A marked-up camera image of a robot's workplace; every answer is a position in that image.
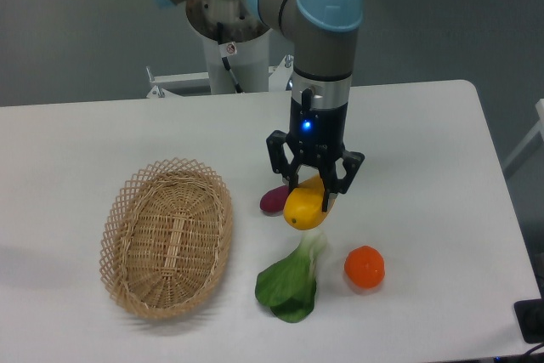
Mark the orange tangerine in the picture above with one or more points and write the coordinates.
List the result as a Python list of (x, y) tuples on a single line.
[(365, 267)]

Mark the woven wicker basket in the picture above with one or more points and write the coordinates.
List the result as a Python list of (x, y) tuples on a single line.
[(167, 238)]

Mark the black device at table edge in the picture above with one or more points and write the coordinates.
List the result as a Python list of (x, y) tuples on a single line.
[(529, 315)]

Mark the purple sweet potato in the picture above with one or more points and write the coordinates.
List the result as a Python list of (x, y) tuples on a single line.
[(274, 200)]

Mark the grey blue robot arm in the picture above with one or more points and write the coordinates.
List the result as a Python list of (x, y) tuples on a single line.
[(324, 35)]

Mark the white frame at right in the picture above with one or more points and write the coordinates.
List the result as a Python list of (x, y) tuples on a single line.
[(527, 146)]

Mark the yellow mango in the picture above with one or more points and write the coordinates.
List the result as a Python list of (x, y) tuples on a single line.
[(303, 207)]

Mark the green bok choy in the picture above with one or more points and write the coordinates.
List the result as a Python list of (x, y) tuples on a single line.
[(288, 287)]

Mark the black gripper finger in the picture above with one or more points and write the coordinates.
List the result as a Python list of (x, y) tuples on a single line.
[(284, 155), (339, 175)]

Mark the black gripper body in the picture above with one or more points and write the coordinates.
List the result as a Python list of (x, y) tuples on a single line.
[(315, 135)]

